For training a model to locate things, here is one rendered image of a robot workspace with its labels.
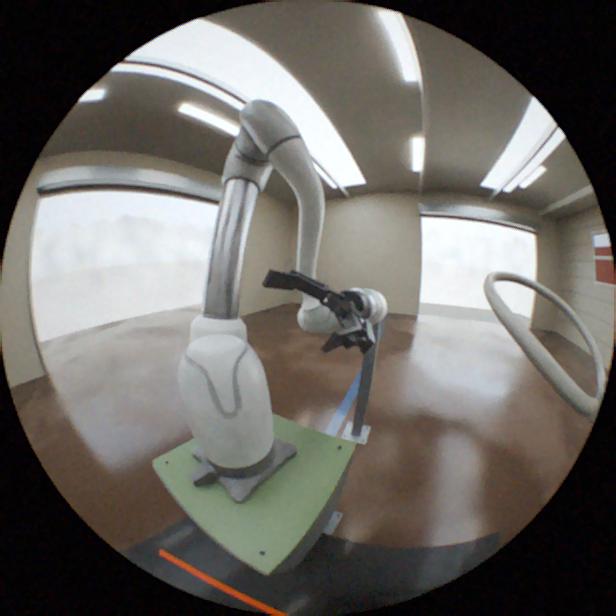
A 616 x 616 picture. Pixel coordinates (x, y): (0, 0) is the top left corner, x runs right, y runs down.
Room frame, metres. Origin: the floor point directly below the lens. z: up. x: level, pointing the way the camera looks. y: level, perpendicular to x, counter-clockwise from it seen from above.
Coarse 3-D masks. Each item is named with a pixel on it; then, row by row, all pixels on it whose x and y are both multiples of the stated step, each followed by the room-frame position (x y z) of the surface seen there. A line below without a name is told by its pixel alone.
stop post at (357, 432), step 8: (376, 328) 0.94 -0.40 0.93; (376, 336) 0.94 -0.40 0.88; (376, 344) 0.94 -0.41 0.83; (368, 352) 0.96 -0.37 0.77; (376, 352) 0.95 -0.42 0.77; (368, 360) 0.95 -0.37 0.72; (368, 368) 0.95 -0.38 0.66; (360, 376) 0.97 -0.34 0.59; (368, 376) 0.95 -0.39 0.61; (360, 384) 0.97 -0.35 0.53; (368, 384) 0.94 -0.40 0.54; (360, 392) 0.96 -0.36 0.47; (368, 392) 0.94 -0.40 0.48; (360, 400) 0.96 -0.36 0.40; (368, 400) 0.96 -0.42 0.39; (360, 408) 0.96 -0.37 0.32; (360, 416) 0.95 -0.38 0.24; (352, 424) 0.97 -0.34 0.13; (360, 424) 0.94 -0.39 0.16; (344, 432) 1.00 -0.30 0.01; (352, 432) 0.97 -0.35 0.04; (360, 432) 0.94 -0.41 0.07; (368, 432) 0.97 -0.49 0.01; (352, 440) 0.91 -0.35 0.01; (360, 440) 0.90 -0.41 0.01
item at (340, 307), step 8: (336, 296) 0.35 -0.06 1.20; (352, 296) 0.36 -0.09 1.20; (360, 296) 0.36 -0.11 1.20; (328, 304) 0.33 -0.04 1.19; (336, 304) 0.33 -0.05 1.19; (344, 304) 0.33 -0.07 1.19; (360, 304) 0.35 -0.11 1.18; (368, 304) 0.38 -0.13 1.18; (336, 312) 0.32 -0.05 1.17; (344, 312) 0.31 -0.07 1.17; (360, 312) 0.35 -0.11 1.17
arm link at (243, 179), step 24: (240, 168) 0.43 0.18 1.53; (264, 168) 0.47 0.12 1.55; (240, 192) 0.44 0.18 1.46; (216, 216) 0.44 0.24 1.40; (240, 216) 0.44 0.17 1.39; (216, 240) 0.41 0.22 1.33; (240, 240) 0.44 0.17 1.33; (216, 264) 0.40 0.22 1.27; (240, 264) 0.44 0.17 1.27; (216, 288) 0.39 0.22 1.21; (240, 288) 0.45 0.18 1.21; (216, 312) 0.38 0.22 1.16; (192, 336) 0.35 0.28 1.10; (240, 336) 0.40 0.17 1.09
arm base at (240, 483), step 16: (192, 448) 0.21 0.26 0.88; (272, 448) 0.22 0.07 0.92; (288, 448) 0.25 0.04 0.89; (208, 464) 0.16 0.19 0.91; (256, 464) 0.18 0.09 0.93; (272, 464) 0.20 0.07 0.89; (192, 480) 0.12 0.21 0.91; (208, 480) 0.14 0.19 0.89; (224, 480) 0.14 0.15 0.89; (240, 480) 0.15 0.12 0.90; (256, 480) 0.16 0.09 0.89; (240, 496) 0.12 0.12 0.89
